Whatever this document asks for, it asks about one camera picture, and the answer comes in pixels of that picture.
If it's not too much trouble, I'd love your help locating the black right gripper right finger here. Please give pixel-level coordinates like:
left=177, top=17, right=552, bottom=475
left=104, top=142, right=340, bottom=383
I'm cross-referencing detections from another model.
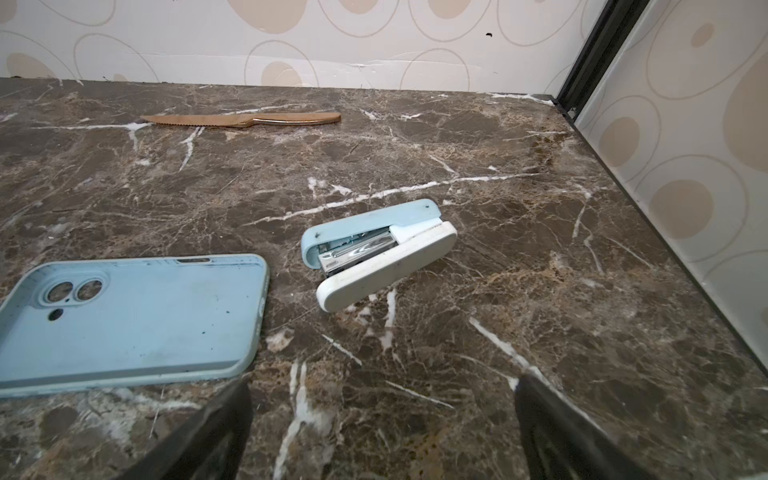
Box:
left=515, top=374, right=655, bottom=479

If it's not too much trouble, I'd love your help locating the black corner frame post right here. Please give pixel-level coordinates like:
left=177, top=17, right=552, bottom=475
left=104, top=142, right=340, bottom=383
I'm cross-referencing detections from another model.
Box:
left=555, top=0, right=649, bottom=120

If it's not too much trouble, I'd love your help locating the light blue phone case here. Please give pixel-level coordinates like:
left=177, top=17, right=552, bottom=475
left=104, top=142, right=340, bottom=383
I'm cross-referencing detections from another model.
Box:
left=1, top=254, right=269, bottom=398

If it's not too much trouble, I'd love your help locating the wooden knife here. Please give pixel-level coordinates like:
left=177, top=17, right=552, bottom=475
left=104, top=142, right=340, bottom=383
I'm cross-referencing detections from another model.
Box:
left=141, top=112, right=341, bottom=128

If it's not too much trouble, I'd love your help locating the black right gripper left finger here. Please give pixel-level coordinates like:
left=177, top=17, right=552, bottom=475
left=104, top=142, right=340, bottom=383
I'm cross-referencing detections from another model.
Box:
left=120, top=380, right=253, bottom=480

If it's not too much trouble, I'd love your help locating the light blue white stapler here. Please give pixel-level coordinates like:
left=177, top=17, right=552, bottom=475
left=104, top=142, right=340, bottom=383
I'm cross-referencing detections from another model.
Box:
left=301, top=199, right=458, bottom=313

